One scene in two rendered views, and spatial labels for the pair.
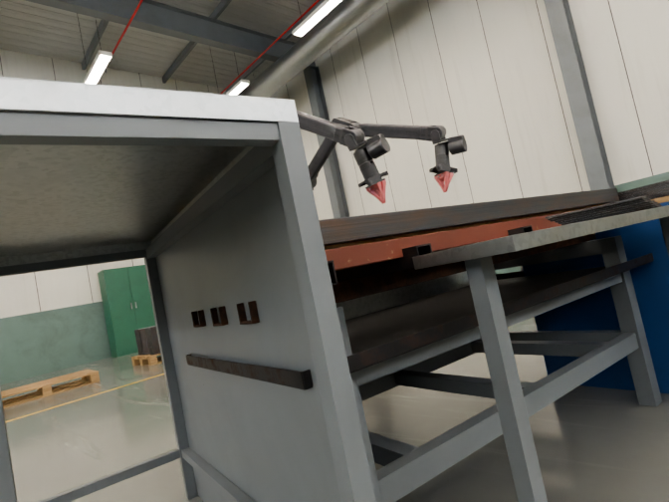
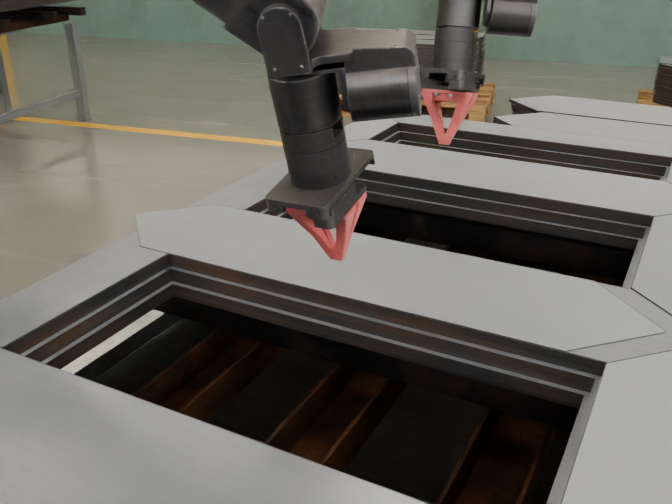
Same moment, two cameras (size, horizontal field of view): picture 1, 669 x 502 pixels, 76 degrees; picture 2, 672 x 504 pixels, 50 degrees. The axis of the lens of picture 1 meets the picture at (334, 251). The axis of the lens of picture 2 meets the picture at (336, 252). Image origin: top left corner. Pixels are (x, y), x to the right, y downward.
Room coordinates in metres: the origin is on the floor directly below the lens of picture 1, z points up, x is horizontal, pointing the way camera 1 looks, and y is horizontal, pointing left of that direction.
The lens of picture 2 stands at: (0.93, 0.10, 1.27)
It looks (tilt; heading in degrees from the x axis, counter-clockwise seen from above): 25 degrees down; 332
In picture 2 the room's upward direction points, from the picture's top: straight up
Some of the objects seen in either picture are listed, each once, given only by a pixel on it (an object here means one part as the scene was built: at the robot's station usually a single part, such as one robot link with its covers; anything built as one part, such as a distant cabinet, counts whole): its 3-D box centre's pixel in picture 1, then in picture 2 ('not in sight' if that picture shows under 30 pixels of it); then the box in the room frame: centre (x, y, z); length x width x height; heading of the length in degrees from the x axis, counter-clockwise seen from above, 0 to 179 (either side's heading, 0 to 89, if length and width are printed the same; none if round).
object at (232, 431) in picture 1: (219, 384); not in sight; (1.23, 0.40, 0.50); 1.30 x 0.04 x 1.01; 34
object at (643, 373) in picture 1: (629, 319); not in sight; (1.74, -1.11, 0.34); 0.06 x 0.06 x 0.68; 34
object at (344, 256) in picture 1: (499, 229); not in sight; (1.35, -0.53, 0.78); 1.56 x 0.09 x 0.06; 124
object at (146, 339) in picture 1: (174, 339); not in sight; (7.20, 2.92, 0.28); 1.20 x 0.80 x 0.57; 135
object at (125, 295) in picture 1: (130, 309); not in sight; (9.86, 4.89, 0.97); 1.00 x 0.49 x 1.95; 133
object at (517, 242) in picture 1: (594, 225); not in sight; (1.21, -0.74, 0.73); 1.20 x 0.26 x 0.03; 124
